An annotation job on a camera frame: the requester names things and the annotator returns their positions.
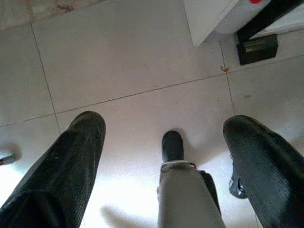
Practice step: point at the small red object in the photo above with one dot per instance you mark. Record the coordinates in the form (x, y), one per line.
(256, 1)

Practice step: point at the faded floral patterned rug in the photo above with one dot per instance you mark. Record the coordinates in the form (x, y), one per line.
(35, 9)

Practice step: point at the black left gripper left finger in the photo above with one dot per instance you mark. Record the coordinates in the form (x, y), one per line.
(57, 180)

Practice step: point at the black robot right foot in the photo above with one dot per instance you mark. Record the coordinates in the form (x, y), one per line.
(236, 188)

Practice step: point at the black robot left foot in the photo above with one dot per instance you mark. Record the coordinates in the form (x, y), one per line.
(172, 146)

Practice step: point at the black robot foot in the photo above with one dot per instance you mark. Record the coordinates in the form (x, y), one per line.
(236, 188)
(172, 146)

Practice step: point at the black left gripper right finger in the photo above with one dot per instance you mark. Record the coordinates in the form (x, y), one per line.
(270, 175)

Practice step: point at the black box with label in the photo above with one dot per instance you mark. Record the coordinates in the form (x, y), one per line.
(257, 50)

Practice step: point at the grey robot left leg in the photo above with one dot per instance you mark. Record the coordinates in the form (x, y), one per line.
(185, 199)

